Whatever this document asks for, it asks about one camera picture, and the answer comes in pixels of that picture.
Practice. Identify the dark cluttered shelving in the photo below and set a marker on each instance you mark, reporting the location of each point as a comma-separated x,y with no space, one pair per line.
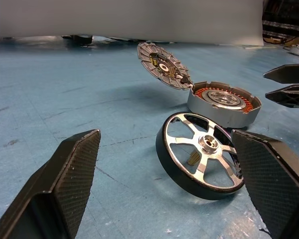
286,22

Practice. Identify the black rimmed silver spoked rotor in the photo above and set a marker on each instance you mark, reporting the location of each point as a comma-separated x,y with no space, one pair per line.
209,145

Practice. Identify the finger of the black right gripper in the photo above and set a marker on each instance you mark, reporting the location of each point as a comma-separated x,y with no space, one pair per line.
291,73
294,95

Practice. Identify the white backdrop sheet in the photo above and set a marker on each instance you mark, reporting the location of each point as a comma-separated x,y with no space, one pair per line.
127,17

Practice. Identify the blue plastic table cover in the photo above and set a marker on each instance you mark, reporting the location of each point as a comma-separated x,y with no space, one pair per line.
64,99

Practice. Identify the silver motor stator housing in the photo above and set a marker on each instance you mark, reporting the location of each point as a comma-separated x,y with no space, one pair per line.
224,99

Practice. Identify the silver motor cover with circuit board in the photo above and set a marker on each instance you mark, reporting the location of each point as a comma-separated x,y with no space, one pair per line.
162,66

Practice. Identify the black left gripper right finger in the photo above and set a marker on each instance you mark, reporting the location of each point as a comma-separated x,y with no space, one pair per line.
274,179

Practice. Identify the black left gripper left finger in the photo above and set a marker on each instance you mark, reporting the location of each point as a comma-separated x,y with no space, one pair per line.
64,174

